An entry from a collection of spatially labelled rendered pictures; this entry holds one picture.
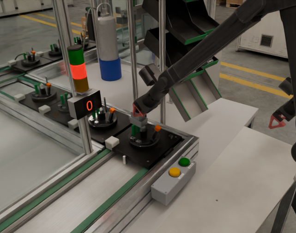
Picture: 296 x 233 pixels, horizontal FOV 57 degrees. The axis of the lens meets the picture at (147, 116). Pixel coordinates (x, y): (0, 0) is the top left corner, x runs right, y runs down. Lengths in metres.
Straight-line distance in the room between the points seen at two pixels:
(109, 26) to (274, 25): 3.58
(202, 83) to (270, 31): 3.73
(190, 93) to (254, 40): 3.98
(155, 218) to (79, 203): 0.28
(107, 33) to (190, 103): 0.86
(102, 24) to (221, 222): 1.42
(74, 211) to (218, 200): 0.53
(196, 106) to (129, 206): 0.63
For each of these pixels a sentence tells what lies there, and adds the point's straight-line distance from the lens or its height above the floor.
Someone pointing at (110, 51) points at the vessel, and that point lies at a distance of 1.98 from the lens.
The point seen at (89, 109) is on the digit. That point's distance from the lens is 1.03.
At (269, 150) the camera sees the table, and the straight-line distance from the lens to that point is 1.41.
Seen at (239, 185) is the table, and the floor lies 0.86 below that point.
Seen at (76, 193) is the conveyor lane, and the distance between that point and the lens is 1.09.
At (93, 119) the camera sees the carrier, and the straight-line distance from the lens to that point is 1.32.
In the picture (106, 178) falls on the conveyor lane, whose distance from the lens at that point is 1.12.
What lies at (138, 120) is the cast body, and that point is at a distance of 1.13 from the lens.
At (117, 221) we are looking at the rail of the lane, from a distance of 0.94.
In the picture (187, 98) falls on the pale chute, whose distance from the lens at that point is 1.35.
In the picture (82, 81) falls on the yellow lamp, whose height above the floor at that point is 1.30.
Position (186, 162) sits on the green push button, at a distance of 1.09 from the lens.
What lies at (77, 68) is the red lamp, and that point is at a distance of 0.96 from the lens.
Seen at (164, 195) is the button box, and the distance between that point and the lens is 0.99.
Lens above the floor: 1.68
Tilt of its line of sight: 31 degrees down
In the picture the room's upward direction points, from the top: 2 degrees counter-clockwise
